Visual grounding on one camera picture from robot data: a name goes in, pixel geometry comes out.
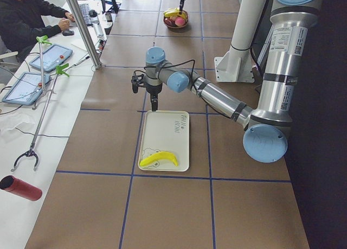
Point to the yellow banana front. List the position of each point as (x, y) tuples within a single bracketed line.
[(175, 12)]

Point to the brown wicker basket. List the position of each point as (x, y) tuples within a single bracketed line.
[(174, 17)]

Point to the pink apple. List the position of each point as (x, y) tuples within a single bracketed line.
[(179, 21)]

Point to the dark red mango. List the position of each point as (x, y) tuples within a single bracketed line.
[(169, 22)]

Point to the white bear print tray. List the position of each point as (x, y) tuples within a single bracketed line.
[(165, 131)]

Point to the small metal cup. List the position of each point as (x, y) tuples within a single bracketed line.
[(108, 17)]

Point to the clear water bottle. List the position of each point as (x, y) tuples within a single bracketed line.
[(93, 16)]

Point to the teach pendant far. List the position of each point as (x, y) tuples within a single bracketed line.
[(55, 55)]

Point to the teach pendant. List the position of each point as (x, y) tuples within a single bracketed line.
[(55, 55), (26, 90)]

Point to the teach pendant near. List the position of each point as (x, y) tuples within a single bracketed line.
[(26, 90)]

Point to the seated person in black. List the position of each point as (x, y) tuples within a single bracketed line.
[(22, 21)]

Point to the red cylinder bottle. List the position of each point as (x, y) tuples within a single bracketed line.
[(21, 188)]

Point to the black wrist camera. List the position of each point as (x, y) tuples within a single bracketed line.
[(137, 81)]

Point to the green handled reacher grabber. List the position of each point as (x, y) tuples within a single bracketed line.
[(60, 70)]

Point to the aluminium frame post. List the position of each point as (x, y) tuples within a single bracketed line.
[(84, 32)]

